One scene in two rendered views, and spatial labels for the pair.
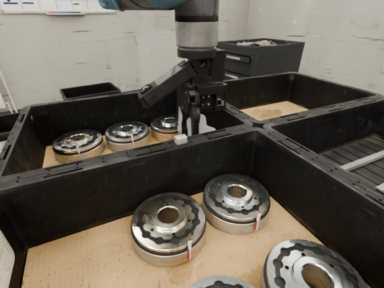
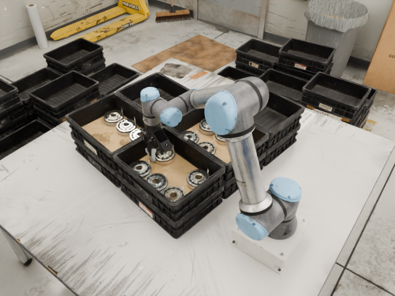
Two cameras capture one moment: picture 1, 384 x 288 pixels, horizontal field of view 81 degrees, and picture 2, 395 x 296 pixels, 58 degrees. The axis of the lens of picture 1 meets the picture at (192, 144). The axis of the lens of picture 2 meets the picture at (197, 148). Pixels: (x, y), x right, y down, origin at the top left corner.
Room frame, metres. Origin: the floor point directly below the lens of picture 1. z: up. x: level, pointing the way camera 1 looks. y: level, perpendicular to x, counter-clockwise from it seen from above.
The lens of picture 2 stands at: (0.68, 1.19, 1.99)
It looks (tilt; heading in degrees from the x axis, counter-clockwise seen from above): 42 degrees down; 250
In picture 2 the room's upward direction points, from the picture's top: straight up
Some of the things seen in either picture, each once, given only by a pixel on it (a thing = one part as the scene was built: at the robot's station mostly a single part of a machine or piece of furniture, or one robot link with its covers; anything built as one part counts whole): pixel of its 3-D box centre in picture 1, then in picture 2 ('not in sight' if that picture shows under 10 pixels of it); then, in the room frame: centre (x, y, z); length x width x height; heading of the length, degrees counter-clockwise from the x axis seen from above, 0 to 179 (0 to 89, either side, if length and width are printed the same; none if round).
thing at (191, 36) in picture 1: (196, 36); (151, 117); (0.45, -0.01, 1.07); 0.08 x 0.08 x 0.05
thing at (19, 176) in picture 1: (130, 119); (168, 162); (0.42, 0.13, 0.92); 0.40 x 0.30 x 0.02; 115
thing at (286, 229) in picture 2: not in sight; (278, 215); (0.08, 0.49, 0.85); 0.15 x 0.15 x 0.10
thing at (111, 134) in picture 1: (127, 130); (155, 181); (0.49, 0.16, 0.86); 0.10 x 0.10 x 0.01
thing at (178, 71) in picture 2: not in sight; (174, 69); (0.06, -0.97, 0.71); 0.22 x 0.19 x 0.01; 123
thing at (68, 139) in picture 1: (77, 138); (173, 194); (0.44, 0.26, 0.86); 0.05 x 0.05 x 0.01
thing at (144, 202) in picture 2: not in sight; (170, 188); (0.42, 0.13, 0.76); 0.40 x 0.30 x 0.12; 115
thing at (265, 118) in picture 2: not in sight; (255, 113); (-0.12, -0.13, 0.87); 0.40 x 0.30 x 0.11; 115
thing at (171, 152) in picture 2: not in sight; (163, 153); (0.41, 0.00, 0.86); 0.10 x 0.10 x 0.01
